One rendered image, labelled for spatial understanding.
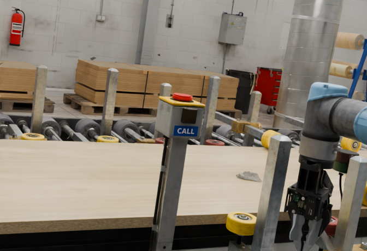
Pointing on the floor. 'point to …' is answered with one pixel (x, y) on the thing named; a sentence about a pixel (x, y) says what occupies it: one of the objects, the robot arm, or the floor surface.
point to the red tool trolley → (268, 86)
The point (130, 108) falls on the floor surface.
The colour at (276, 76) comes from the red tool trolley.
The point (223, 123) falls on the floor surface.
